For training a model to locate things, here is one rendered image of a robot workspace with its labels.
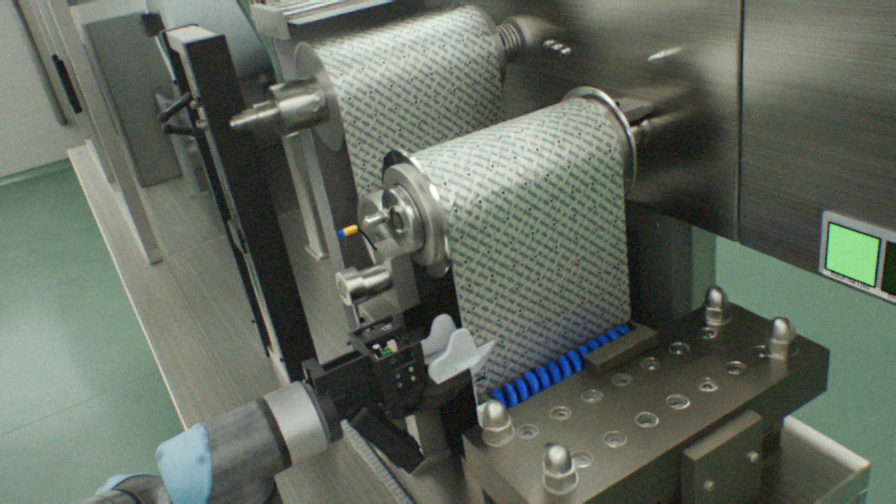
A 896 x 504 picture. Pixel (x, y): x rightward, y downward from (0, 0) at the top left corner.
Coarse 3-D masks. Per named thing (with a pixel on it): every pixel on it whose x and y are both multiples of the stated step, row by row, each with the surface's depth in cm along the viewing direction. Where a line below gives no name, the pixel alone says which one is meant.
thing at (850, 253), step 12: (840, 228) 74; (840, 240) 74; (852, 240) 73; (864, 240) 72; (876, 240) 71; (828, 252) 76; (840, 252) 75; (852, 252) 74; (864, 252) 72; (876, 252) 71; (828, 264) 77; (840, 264) 75; (852, 264) 74; (864, 264) 73; (852, 276) 75; (864, 276) 73
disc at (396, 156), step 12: (396, 156) 80; (408, 156) 78; (384, 168) 85; (408, 168) 79; (420, 168) 76; (420, 180) 77; (432, 192) 76; (432, 204) 77; (444, 216) 76; (444, 228) 76; (444, 240) 77; (444, 252) 78; (432, 264) 82; (444, 264) 80; (432, 276) 84
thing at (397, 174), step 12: (600, 108) 88; (396, 168) 80; (384, 180) 84; (396, 180) 81; (408, 180) 78; (420, 192) 77; (420, 204) 77; (432, 216) 77; (432, 228) 77; (432, 240) 78; (420, 252) 82; (432, 252) 79; (420, 264) 84
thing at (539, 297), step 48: (528, 240) 84; (576, 240) 87; (624, 240) 91; (480, 288) 82; (528, 288) 86; (576, 288) 90; (624, 288) 94; (480, 336) 84; (528, 336) 88; (576, 336) 92; (480, 384) 87
